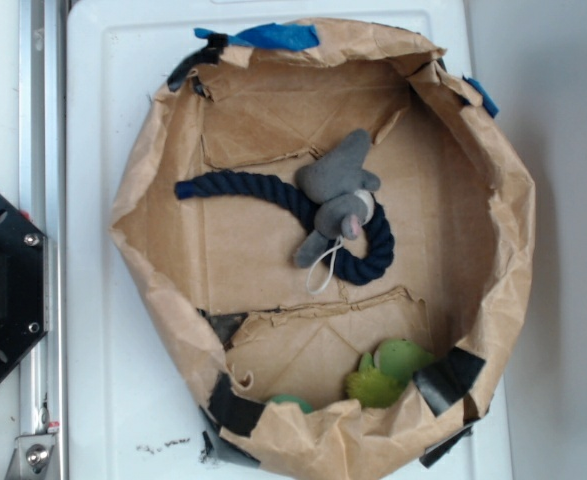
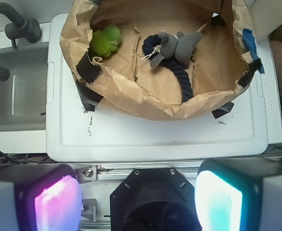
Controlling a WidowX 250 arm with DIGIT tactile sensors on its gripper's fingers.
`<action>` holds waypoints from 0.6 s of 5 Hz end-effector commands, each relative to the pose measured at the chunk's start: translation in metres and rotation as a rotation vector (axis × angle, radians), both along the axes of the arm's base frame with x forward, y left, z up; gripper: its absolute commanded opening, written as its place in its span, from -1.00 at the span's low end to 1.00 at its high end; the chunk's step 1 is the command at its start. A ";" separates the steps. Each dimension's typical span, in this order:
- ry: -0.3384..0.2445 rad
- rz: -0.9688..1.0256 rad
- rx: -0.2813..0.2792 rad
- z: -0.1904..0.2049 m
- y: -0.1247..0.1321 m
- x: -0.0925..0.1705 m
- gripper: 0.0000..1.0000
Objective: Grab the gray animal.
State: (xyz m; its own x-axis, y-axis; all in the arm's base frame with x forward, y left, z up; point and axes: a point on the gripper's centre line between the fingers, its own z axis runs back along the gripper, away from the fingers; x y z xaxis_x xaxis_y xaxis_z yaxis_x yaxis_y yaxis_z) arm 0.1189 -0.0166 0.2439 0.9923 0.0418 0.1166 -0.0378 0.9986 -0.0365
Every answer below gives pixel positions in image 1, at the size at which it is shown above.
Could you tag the gray plush animal toy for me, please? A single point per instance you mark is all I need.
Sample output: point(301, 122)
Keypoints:
point(343, 190)

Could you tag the brown paper bag bin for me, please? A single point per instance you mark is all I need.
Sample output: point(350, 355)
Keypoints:
point(208, 217)

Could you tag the green rubber toy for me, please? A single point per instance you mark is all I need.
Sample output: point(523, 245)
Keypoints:
point(382, 376)

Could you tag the green ball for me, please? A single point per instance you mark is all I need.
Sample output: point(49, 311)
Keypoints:
point(304, 406)

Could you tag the white plastic tray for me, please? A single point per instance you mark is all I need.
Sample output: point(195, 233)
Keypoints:
point(130, 415)

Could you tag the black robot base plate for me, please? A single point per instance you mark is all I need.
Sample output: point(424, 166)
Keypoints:
point(22, 286)

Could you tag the aluminium rail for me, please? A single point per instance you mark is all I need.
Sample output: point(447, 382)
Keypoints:
point(43, 404)

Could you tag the metal corner bracket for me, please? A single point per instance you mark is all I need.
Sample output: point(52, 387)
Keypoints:
point(35, 457)

